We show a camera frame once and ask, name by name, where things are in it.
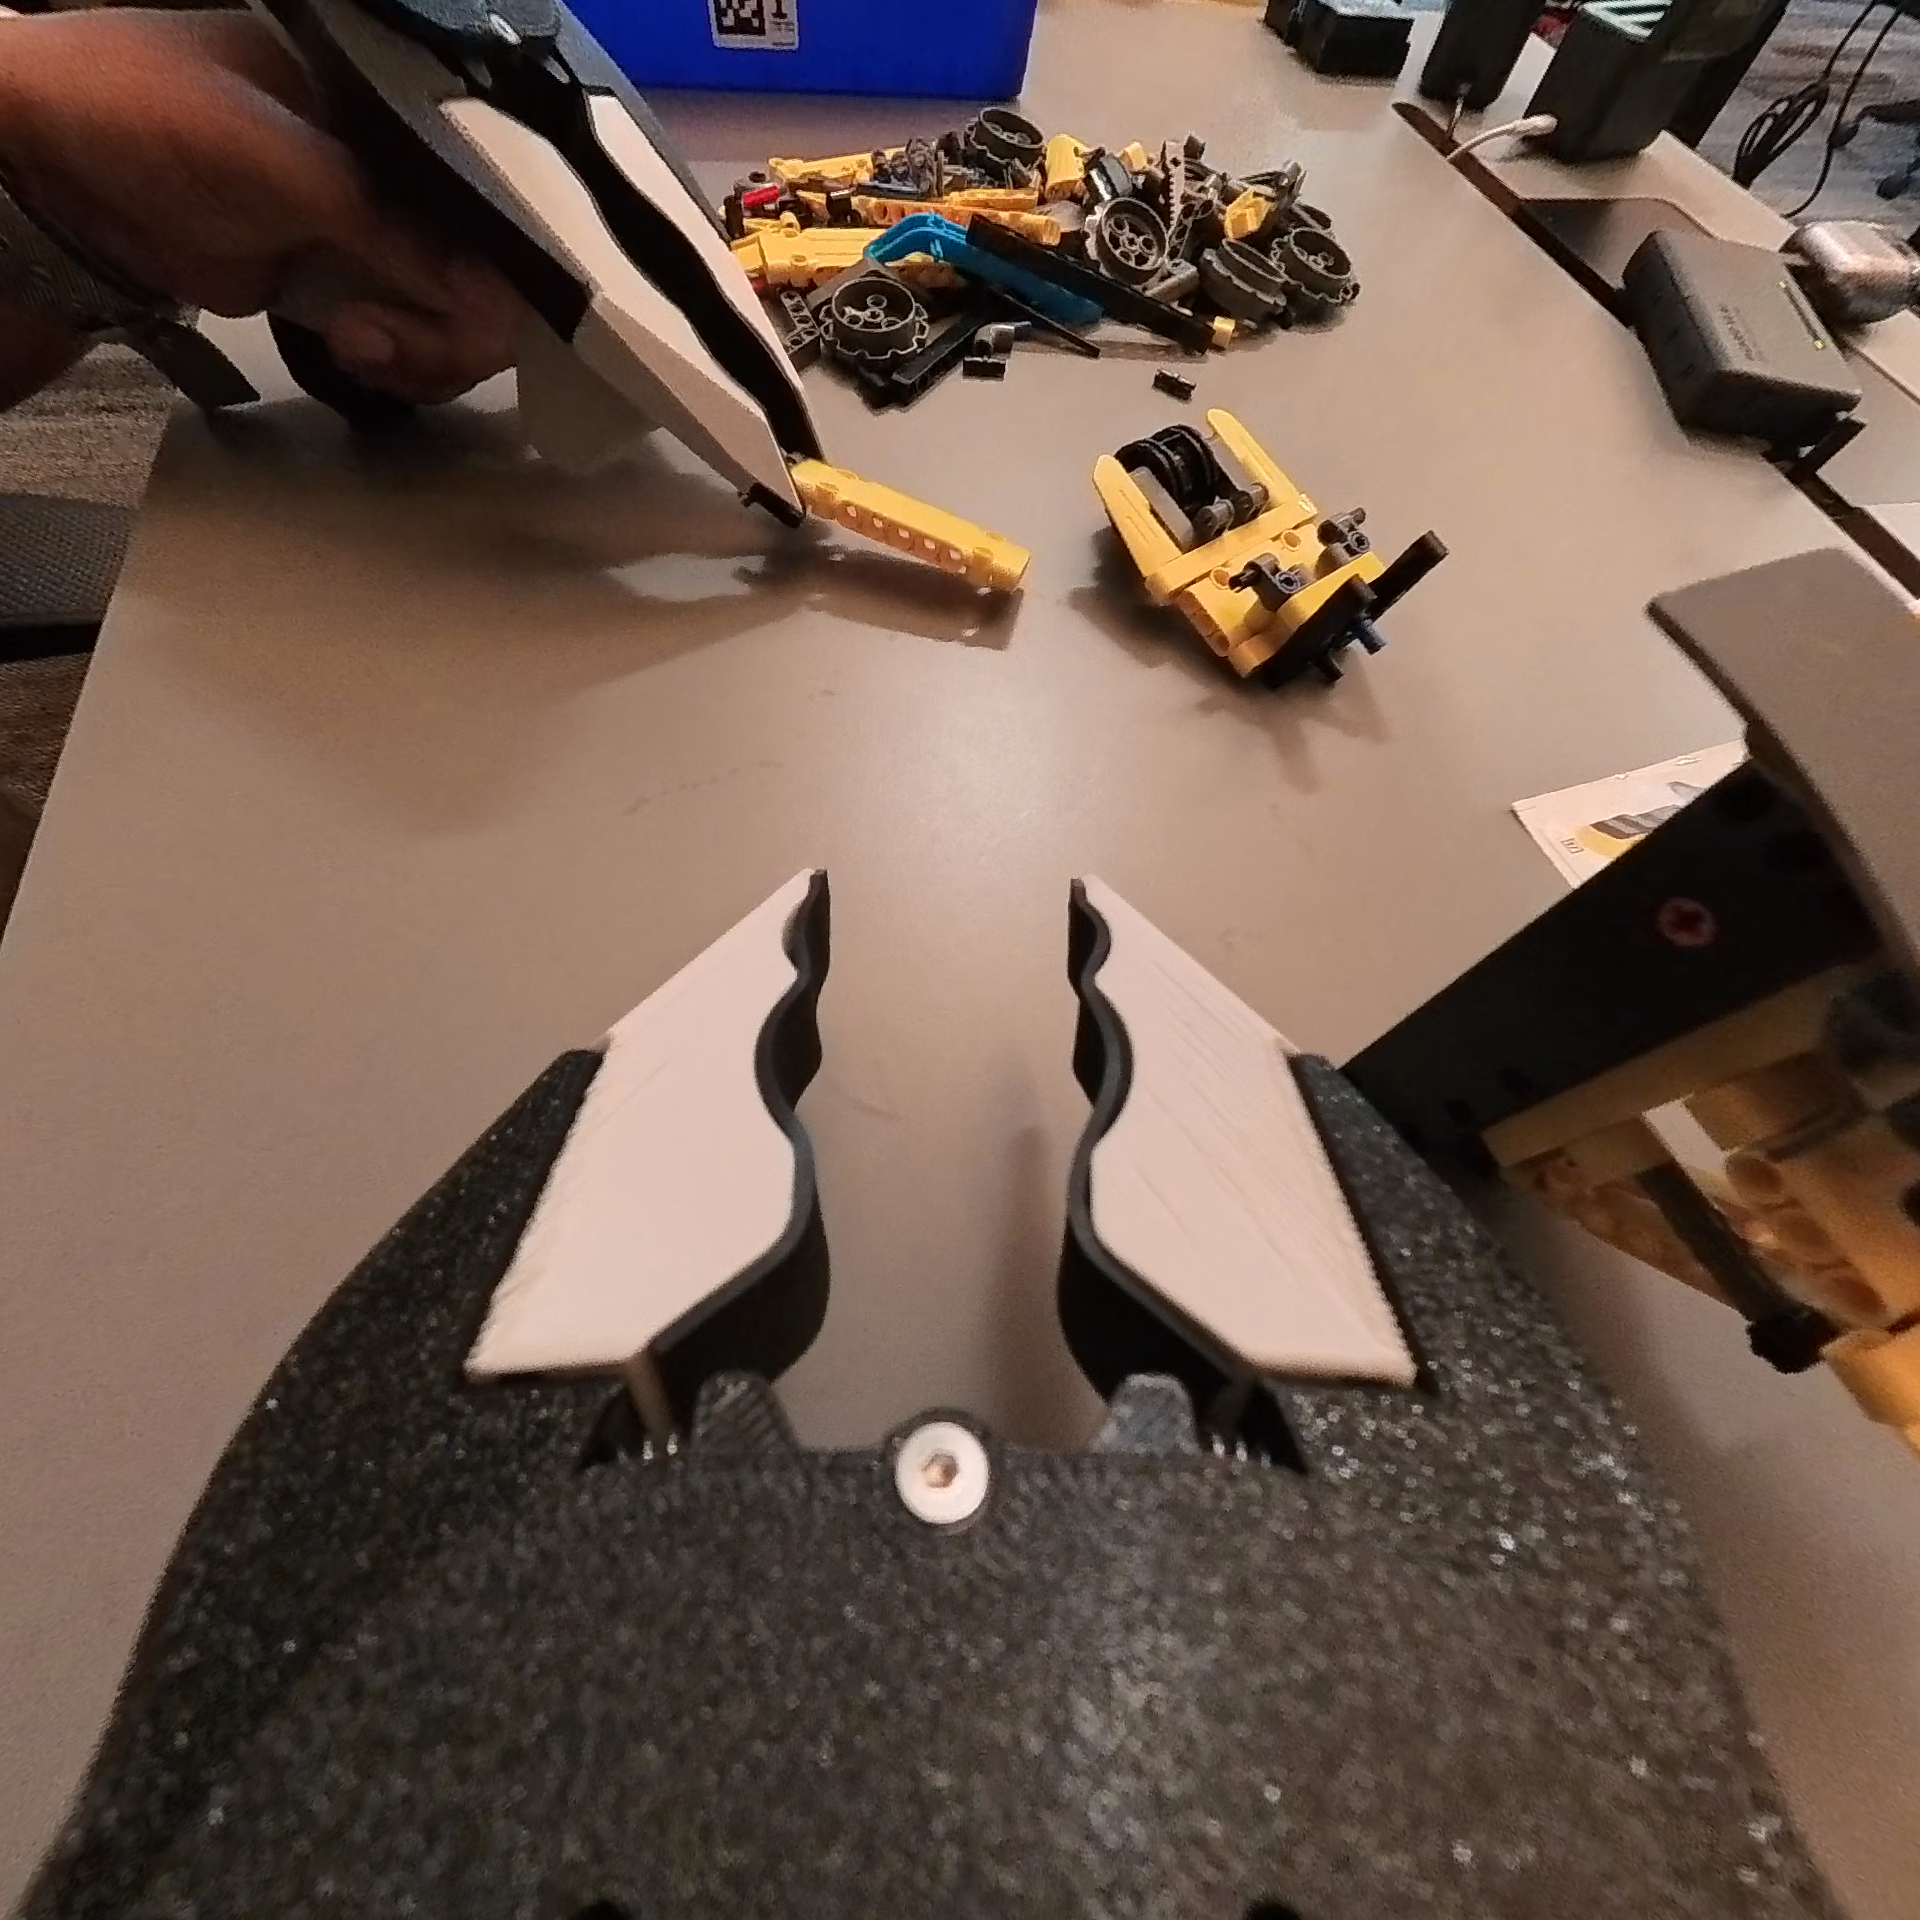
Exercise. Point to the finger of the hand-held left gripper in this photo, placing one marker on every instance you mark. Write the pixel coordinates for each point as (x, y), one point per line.
(704, 226)
(661, 360)

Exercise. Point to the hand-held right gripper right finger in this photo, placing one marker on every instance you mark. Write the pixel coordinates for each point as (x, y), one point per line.
(1229, 1200)

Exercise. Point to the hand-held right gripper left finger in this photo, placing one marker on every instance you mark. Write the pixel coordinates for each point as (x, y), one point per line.
(661, 1185)

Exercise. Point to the yellow toy beam with holes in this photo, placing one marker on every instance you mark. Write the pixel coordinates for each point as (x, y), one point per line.
(914, 526)

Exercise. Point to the pile of toy building parts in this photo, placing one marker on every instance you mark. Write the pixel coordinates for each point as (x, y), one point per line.
(1139, 233)

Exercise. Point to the person's left forearm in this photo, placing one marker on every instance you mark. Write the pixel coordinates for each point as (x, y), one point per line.
(44, 299)

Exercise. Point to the person's left hand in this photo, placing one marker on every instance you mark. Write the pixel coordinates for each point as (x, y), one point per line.
(195, 166)

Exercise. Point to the blue plastic bin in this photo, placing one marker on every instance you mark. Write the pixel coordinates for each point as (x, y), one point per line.
(900, 45)

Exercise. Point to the instruction booklet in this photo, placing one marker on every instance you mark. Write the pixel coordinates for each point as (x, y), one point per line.
(1590, 818)

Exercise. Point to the partly built yellow toy vehicle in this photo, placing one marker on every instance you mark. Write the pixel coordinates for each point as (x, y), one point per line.
(1215, 594)

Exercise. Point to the black mesh chair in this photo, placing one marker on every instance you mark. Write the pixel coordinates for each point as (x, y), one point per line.
(60, 576)

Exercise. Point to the small black box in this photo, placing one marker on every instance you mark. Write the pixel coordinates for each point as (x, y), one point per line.
(1334, 31)

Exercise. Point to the black charger block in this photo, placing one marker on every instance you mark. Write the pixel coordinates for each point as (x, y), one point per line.
(1477, 45)

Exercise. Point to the black device with green stripes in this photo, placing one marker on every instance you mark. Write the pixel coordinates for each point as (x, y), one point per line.
(1650, 75)

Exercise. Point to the black power adapter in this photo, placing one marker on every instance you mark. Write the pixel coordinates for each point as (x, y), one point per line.
(1726, 337)

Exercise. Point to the silver round object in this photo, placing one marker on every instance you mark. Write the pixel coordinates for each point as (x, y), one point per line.
(1860, 268)

